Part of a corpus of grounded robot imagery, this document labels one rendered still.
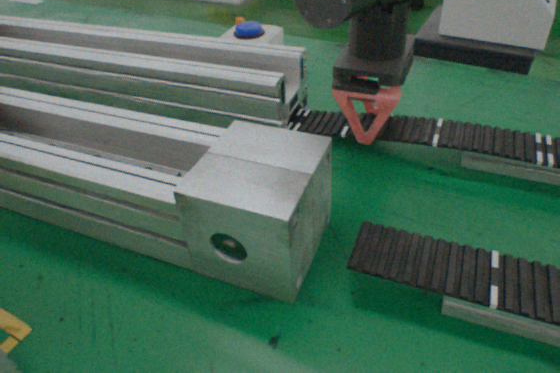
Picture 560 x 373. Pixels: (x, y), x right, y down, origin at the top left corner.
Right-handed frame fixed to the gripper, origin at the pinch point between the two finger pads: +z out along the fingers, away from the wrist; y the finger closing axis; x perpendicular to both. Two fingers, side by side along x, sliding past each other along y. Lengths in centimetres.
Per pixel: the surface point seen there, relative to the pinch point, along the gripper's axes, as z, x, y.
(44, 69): -3.4, -44.2, 4.8
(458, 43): 2.4, 7.8, -33.5
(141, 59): -6.2, -27.8, 3.5
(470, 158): 1.5, 11.3, 1.0
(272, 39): -3.4, -17.6, -12.8
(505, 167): 1.4, 14.9, 1.6
